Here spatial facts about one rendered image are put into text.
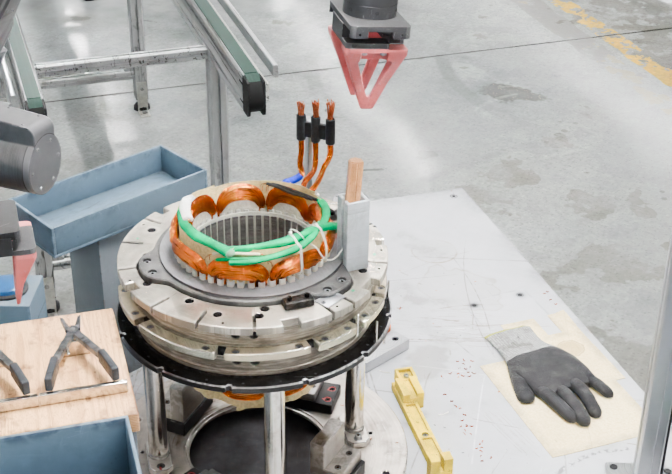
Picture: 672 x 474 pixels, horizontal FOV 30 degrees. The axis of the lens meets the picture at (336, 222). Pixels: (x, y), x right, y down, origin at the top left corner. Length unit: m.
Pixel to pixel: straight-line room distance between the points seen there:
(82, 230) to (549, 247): 2.24
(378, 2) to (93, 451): 0.54
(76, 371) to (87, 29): 3.99
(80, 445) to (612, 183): 2.99
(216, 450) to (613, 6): 4.22
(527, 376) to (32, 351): 0.74
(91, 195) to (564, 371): 0.71
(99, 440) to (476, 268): 0.93
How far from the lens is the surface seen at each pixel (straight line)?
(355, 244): 1.44
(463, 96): 4.64
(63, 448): 1.31
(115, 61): 3.13
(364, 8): 1.31
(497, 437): 1.72
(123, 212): 1.68
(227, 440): 1.70
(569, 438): 1.74
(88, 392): 1.32
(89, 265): 1.74
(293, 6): 5.48
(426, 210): 2.23
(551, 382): 1.80
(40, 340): 1.42
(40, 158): 1.16
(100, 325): 1.43
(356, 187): 1.41
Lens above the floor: 1.86
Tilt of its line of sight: 30 degrees down
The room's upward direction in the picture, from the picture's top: 1 degrees clockwise
